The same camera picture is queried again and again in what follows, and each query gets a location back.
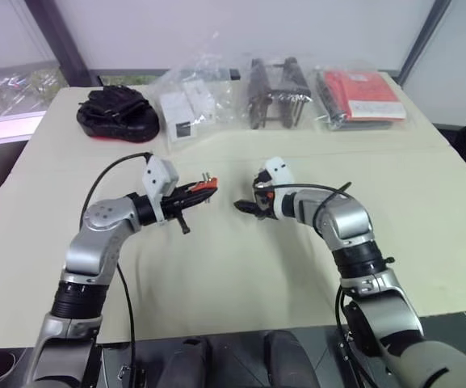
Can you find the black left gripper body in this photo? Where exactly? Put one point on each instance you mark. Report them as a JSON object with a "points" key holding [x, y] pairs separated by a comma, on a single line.
{"points": [[172, 206]]}

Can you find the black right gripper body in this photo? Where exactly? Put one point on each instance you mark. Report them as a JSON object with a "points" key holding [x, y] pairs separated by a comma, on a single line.
{"points": [[261, 194]]}

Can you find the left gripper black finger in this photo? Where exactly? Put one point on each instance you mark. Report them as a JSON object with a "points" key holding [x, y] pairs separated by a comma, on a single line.
{"points": [[200, 199], [202, 190]]}

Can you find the red hex key holder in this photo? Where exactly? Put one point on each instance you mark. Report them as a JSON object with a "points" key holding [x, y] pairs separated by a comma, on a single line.
{"points": [[210, 183]]}

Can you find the black hex key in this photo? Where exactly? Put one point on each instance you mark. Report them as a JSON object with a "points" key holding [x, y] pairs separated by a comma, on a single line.
{"points": [[183, 224]]}

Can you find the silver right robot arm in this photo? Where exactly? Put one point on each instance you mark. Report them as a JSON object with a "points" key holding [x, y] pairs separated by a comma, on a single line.
{"points": [[345, 226]]}

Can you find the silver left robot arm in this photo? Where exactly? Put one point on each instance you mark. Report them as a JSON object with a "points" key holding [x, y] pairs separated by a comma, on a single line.
{"points": [[95, 250]]}

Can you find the cream table cloth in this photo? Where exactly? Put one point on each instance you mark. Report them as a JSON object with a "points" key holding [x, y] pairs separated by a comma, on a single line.
{"points": [[236, 262]]}

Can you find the white box with black square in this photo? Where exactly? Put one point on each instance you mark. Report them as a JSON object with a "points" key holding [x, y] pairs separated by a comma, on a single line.
{"points": [[176, 115]]}

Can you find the clear bag with white boxes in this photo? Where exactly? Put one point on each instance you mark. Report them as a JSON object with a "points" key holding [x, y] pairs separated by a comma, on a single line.
{"points": [[192, 105]]}

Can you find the plain white box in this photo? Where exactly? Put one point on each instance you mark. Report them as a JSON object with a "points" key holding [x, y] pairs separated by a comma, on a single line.
{"points": [[198, 97]]}

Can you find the clear bag with black racks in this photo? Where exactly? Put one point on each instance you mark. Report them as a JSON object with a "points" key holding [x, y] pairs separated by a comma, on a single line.
{"points": [[278, 95]]}

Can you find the black metal rack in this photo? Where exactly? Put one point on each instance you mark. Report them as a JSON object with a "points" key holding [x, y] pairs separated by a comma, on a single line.
{"points": [[259, 89], [295, 87]]}

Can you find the black fabric pouch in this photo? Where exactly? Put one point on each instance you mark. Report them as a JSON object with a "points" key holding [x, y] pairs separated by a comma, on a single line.
{"points": [[115, 117]]}

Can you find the small black box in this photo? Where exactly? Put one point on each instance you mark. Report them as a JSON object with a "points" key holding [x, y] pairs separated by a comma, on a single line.
{"points": [[235, 74]]}

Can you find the clear bag with red booklet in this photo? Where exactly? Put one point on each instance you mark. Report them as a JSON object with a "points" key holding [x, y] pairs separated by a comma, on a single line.
{"points": [[362, 101]]}

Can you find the red booklet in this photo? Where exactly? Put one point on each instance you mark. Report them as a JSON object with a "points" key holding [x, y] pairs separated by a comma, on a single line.
{"points": [[363, 95]]}

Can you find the dark rounded shape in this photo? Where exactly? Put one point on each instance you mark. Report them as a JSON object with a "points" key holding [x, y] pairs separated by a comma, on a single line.
{"points": [[188, 361]]}

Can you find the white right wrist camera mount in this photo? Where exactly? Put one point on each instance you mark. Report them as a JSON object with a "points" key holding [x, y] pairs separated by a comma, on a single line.
{"points": [[280, 169]]}

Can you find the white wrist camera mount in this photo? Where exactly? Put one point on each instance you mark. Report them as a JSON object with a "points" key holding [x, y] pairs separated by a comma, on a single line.
{"points": [[280, 169], [158, 178]]}

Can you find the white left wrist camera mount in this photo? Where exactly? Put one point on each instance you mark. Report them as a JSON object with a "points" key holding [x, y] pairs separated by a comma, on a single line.
{"points": [[158, 178]]}

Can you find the dark window frame post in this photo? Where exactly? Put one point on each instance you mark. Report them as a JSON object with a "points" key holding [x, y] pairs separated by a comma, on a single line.
{"points": [[59, 40], [422, 40]]}

